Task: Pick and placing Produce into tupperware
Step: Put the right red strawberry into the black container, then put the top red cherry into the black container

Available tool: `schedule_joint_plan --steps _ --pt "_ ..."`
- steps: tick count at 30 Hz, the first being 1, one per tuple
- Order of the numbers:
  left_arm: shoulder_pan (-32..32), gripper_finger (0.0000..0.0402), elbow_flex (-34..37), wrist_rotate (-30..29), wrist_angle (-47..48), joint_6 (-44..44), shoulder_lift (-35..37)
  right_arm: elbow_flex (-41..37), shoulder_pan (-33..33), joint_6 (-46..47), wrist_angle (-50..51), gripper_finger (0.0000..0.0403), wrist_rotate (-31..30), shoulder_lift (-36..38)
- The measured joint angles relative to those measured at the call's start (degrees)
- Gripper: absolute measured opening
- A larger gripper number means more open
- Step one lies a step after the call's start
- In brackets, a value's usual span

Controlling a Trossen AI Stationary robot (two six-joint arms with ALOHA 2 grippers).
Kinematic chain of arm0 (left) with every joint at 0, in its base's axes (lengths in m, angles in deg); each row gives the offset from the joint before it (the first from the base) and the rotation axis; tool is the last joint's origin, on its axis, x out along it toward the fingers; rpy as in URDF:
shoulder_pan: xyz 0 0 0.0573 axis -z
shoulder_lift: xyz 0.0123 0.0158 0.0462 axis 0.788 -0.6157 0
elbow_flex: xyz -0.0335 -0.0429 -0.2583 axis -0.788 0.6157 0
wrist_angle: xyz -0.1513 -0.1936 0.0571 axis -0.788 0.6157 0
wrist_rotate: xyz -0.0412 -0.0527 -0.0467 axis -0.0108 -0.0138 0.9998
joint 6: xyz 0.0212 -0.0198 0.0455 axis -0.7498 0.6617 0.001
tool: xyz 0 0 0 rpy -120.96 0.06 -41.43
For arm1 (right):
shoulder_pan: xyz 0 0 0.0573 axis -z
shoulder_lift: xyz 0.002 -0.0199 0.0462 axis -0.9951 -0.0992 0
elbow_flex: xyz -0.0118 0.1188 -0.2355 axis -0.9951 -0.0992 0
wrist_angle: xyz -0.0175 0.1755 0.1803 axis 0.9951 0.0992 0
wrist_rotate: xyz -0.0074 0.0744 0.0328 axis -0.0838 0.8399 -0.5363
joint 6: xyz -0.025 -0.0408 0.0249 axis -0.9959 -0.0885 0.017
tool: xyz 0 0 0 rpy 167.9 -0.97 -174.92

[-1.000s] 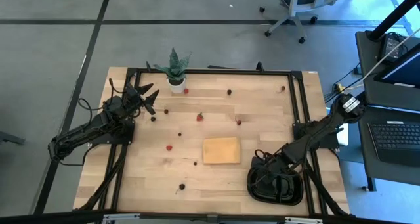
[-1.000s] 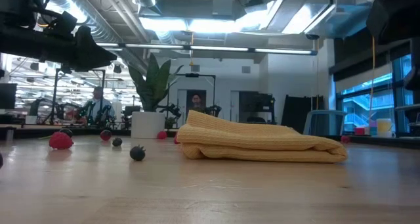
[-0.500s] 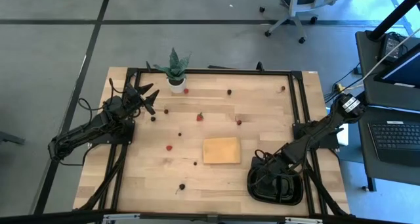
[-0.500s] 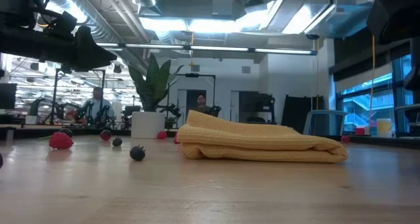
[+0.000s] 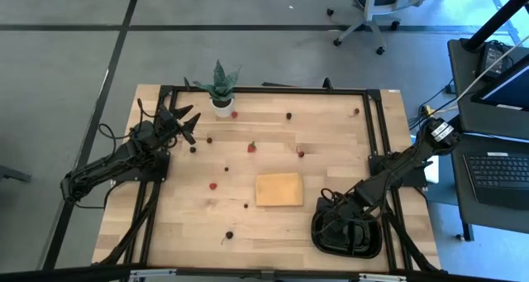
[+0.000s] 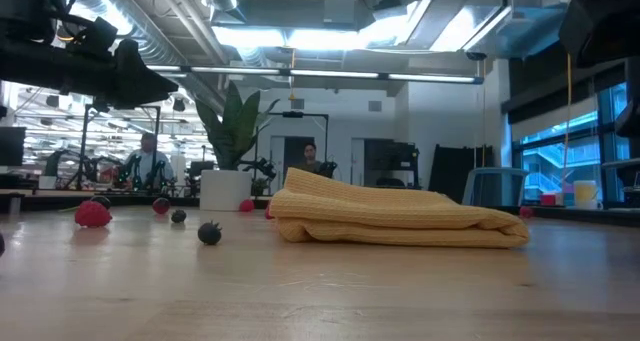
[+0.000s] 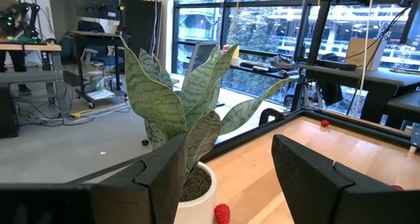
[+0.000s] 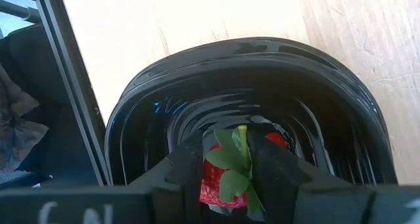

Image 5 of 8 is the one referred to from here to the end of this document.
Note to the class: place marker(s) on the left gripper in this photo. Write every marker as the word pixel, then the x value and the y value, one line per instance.
pixel 169 127

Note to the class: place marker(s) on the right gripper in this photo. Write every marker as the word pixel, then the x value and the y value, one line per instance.
pixel 343 207

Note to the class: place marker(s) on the snake plant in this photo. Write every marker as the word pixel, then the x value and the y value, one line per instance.
pixel 223 108

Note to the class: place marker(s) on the yellow cloth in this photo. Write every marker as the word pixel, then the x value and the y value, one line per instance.
pixel 279 189

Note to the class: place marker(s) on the red strawberry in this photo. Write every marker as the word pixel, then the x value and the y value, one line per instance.
pixel 251 147

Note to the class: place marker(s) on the dark cherry with stem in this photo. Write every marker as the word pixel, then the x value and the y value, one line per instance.
pixel 229 234

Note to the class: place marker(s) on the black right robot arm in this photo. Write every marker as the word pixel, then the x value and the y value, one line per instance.
pixel 396 166

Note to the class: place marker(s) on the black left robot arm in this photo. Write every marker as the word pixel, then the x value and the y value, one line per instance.
pixel 107 166

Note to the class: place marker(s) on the black divided tupperware container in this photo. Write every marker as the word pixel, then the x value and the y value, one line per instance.
pixel 370 238

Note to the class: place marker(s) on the white box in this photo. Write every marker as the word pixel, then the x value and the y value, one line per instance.
pixel 434 172

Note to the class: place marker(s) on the dark grey side desk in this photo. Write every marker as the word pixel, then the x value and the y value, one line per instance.
pixel 465 203

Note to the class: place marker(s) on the yellow plug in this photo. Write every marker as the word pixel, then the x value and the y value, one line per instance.
pixel 428 109

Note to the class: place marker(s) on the black laptop keyboard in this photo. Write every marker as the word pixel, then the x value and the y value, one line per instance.
pixel 500 178

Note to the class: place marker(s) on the grey furniture leg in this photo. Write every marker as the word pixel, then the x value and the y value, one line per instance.
pixel 12 174

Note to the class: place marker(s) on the black rig crossbar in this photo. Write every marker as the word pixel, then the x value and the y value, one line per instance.
pixel 62 273

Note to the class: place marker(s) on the office chair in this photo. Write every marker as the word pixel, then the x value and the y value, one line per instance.
pixel 380 7

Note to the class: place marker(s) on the black screen with blue glow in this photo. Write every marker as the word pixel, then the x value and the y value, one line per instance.
pixel 512 92

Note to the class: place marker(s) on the black power brick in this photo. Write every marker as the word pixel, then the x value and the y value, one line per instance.
pixel 492 58

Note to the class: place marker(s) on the black pole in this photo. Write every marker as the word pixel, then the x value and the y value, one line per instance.
pixel 496 19

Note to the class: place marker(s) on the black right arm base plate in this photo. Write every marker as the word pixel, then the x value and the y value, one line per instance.
pixel 374 176

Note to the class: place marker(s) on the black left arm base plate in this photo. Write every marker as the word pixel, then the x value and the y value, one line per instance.
pixel 162 173

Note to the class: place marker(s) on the silver bracket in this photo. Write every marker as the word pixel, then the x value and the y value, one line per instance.
pixel 380 278
pixel 153 273

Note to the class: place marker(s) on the black aluminium table frame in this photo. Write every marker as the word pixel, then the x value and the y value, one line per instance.
pixel 268 91

